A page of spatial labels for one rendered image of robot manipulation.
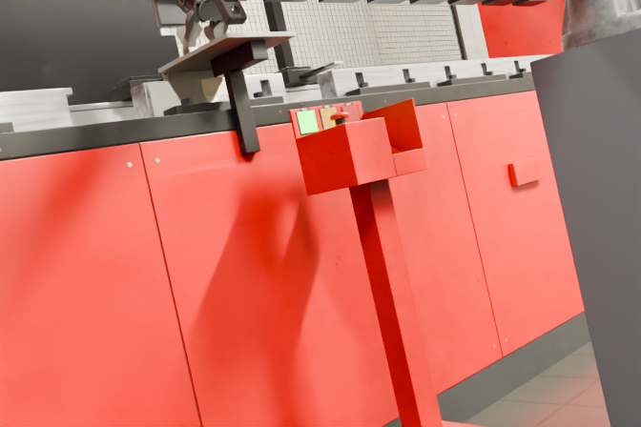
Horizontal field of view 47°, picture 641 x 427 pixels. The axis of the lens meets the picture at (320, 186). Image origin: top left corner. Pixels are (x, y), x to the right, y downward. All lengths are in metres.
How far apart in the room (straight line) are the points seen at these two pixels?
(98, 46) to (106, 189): 0.89
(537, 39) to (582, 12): 2.55
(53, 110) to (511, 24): 2.56
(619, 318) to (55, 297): 0.89
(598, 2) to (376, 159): 0.58
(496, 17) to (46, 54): 2.24
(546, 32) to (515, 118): 1.24
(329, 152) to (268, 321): 0.38
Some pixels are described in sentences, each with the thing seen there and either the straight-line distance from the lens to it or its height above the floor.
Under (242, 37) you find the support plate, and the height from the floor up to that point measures 0.99.
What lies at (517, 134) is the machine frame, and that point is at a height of 0.70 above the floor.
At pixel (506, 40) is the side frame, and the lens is 3.68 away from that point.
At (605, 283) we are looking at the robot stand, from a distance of 1.05.
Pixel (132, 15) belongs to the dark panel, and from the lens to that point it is 2.31.
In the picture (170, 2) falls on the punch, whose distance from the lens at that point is 1.75.
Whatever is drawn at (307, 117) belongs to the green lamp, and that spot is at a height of 0.82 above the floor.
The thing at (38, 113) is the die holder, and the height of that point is 0.92.
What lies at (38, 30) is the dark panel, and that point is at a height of 1.25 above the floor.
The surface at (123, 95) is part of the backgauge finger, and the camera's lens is 1.88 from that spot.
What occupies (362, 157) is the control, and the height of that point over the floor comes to 0.71.
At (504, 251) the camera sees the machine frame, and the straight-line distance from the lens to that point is 2.21.
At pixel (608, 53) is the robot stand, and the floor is 0.76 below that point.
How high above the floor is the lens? 0.67
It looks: level
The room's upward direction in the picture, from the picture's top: 13 degrees counter-clockwise
